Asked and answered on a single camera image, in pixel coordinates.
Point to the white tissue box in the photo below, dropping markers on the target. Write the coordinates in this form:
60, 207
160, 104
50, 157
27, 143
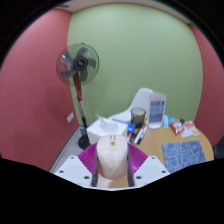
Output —
96, 130

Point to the white wall socket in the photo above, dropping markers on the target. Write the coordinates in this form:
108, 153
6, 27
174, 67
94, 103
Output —
70, 117

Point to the white plastic chair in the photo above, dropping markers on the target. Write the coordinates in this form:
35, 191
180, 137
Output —
140, 98

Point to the blue patterned mouse pad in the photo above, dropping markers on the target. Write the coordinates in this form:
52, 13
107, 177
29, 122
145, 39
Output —
183, 155

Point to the red snack packet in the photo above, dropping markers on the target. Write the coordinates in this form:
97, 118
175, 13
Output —
176, 127

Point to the black red standing fan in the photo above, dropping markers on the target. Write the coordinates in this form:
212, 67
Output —
78, 63

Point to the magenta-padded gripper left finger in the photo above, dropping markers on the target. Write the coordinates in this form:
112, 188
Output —
75, 168

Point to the light blue packet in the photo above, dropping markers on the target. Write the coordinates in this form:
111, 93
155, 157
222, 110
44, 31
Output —
167, 120

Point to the small black object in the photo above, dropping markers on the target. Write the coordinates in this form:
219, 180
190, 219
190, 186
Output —
181, 120

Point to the small blue box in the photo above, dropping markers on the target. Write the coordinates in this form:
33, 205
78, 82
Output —
131, 127

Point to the white blue sign stand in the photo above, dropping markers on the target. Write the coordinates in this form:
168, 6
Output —
157, 111

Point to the black office chair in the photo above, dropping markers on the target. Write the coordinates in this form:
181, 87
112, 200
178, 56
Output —
220, 148

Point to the orange white snack packet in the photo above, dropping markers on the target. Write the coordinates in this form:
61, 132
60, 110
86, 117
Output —
190, 129

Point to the beige computer mouse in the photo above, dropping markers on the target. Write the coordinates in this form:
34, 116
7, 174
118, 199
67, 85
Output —
112, 156

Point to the white marker black cap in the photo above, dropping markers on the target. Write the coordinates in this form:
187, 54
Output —
143, 136

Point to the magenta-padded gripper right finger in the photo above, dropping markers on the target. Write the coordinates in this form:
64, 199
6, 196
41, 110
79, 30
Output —
150, 168

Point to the white marker red cap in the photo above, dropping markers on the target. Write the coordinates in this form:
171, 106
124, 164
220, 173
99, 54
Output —
129, 136
139, 135

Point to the black mesh pen cup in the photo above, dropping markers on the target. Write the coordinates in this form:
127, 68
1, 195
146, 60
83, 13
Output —
138, 117

